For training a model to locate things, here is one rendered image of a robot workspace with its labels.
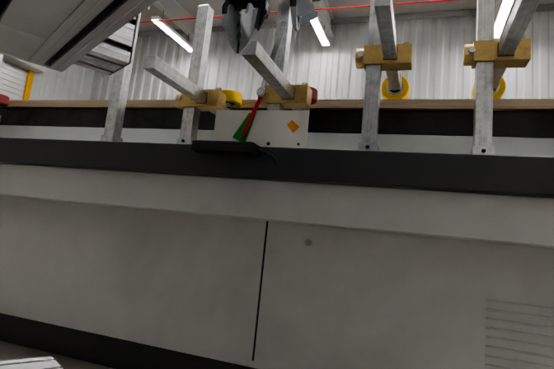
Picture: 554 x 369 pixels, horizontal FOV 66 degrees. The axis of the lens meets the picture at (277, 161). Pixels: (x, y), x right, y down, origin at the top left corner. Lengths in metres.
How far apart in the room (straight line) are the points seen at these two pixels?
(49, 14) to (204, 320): 1.08
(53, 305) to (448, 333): 1.27
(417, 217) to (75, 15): 0.80
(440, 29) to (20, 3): 8.85
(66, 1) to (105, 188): 0.95
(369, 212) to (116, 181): 0.73
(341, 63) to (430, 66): 1.74
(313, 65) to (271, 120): 8.08
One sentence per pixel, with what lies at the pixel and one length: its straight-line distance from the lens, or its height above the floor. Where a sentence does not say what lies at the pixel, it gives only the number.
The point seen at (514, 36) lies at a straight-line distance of 1.02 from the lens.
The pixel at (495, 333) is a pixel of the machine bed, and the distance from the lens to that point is 1.25.
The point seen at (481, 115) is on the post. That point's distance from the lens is 1.06.
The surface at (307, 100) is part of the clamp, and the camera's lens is 1.10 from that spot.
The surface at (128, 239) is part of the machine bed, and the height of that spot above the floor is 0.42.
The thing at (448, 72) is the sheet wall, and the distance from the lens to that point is 8.82.
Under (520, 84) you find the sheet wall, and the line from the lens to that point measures 8.87.
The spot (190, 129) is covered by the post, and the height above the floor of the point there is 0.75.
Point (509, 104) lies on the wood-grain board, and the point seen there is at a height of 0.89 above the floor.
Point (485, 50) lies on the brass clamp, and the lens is 1.10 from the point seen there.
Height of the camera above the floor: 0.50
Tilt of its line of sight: 9 degrees up
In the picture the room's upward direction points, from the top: 6 degrees clockwise
